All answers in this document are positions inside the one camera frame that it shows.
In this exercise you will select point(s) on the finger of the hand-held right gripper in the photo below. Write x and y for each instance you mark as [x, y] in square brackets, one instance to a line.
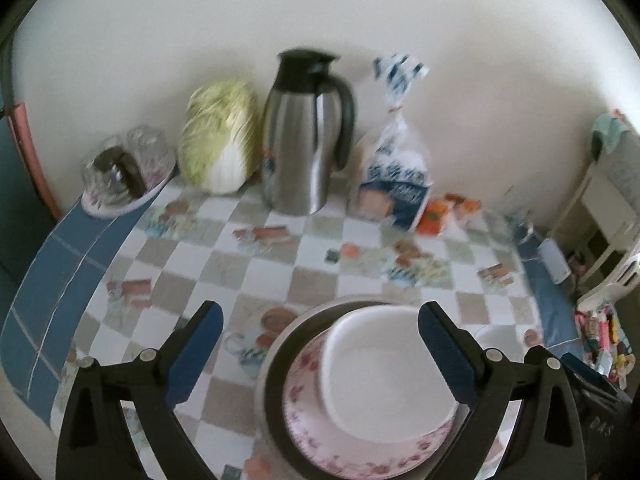
[536, 352]

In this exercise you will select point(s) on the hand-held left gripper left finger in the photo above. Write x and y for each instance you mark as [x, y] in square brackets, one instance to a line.
[197, 355]

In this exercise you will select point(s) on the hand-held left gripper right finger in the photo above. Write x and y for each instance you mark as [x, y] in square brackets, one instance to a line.
[447, 355]

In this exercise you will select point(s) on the white bowl floral base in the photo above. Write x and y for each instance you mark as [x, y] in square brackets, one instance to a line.
[500, 337]

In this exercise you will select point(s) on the square white plate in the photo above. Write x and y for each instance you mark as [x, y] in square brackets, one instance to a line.
[390, 375]

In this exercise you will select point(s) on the steel basin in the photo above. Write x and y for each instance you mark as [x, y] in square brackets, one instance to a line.
[300, 320]

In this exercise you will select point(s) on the round floral rim plate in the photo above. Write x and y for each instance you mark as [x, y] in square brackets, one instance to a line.
[310, 410]

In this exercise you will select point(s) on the pile of colourful trinkets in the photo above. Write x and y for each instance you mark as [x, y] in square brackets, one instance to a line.
[605, 340]

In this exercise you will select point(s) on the white power strip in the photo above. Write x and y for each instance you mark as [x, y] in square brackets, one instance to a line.
[554, 260]

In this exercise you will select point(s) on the white carved chair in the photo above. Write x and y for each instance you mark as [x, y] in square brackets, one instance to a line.
[620, 280]

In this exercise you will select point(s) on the glass mug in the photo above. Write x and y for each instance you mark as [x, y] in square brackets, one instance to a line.
[520, 220]

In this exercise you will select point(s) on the white floral tray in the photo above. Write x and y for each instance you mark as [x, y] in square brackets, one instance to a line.
[125, 207]

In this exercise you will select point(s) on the toast bread bag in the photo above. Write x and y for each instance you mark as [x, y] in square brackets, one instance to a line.
[395, 180]

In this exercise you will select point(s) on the dark glass cup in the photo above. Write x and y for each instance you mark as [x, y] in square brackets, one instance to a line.
[112, 170]

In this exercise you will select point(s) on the clear glass cup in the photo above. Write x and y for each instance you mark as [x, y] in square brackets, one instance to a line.
[146, 144]

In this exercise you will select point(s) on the stainless steel thermos jug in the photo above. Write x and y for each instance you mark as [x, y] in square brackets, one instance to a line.
[295, 160]

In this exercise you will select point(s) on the napa cabbage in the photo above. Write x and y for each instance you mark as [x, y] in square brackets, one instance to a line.
[220, 135]

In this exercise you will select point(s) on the teal cloth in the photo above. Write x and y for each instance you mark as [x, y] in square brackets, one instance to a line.
[607, 130]

